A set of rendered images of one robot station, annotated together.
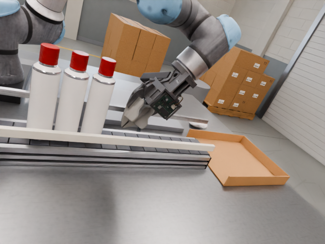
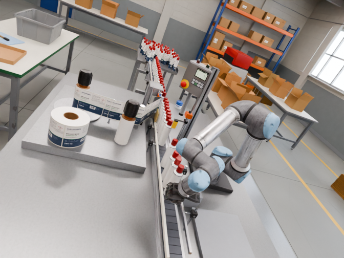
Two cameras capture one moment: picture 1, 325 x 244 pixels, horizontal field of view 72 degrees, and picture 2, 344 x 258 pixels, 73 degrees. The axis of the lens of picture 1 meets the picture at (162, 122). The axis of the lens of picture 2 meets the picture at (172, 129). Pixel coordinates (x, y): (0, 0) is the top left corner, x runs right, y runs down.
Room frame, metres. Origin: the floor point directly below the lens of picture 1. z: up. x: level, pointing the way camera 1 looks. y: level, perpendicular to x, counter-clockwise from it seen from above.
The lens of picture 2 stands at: (0.59, -0.81, 1.75)
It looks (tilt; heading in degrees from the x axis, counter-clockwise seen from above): 27 degrees down; 104
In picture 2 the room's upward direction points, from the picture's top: 24 degrees clockwise
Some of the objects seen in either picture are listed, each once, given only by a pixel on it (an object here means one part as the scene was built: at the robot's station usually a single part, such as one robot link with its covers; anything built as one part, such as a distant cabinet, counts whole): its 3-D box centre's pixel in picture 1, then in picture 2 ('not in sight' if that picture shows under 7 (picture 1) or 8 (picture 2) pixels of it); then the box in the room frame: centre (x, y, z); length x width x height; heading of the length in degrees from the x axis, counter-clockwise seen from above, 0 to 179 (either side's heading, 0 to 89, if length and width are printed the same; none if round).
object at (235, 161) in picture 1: (235, 156); not in sight; (0.76, -0.30, 0.85); 0.30 x 0.26 x 0.04; 122
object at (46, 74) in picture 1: (44, 94); (170, 166); (0.41, 0.25, 0.98); 0.05 x 0.05 x 0.20
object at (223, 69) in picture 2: not in sight; (221, 79); (0.08, 3.04, 0.97); 0.45 x 0.44 x 0.37; 33
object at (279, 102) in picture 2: not in sight; (267, 108); (1.15, 5.27, 0.39); 2.20 x 0.80 x 0.78; 120
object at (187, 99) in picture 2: not in sight; (186, 102); (0.23, 0.74, 1.18); 0.04 x 0.04 x 0.21
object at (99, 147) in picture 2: not in sight; (98, 122); (-0.21, 0.42, 0.86); 0.80 x 0.67 x 0.05; 122
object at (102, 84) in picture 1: (98, 100); (174, 180); (0.48, 0.16, 0.98); 0.05 x 0.05 x 0.20
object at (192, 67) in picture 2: not in sight; (197, 79); (0.25, 0.68, 1.38); 0.17 x 0.10 x 0.19; 177
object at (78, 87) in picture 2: not in sight; (82, 90); (-0.37, 0.38, 1.04); 0.09 x 0.09 x 0.29
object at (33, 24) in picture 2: not in sight; (41, 26); (-1.93, 1.38, 0.91); 0.60 x 0.40 x 0.22; 124
